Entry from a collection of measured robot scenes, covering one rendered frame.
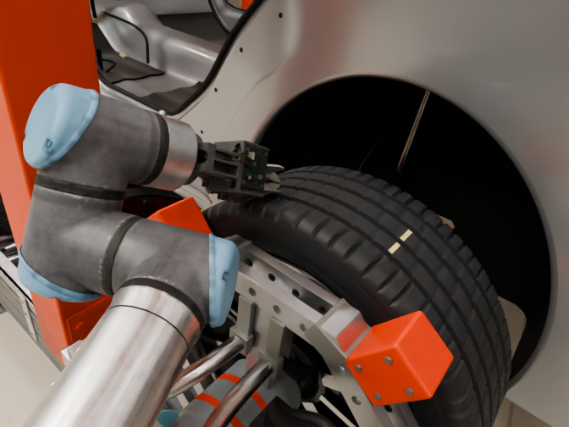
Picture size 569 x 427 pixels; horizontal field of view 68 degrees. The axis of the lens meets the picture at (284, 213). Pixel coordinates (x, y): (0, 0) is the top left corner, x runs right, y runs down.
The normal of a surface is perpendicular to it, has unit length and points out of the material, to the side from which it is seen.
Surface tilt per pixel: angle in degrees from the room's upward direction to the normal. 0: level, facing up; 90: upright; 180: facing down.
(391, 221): 12
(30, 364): 0
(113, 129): 63
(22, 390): 0
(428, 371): 35
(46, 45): 90
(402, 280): 24
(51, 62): 90
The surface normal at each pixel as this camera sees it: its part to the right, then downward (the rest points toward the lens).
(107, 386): 0.38, -0.66
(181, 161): 0.71, 0.30
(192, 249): 0.07, -0.64
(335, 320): 0.12, -0.83
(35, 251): -0.27, -0.01
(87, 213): 0.61, 0.18
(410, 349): 0.55, -0.43
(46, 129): -0.63, -0.20
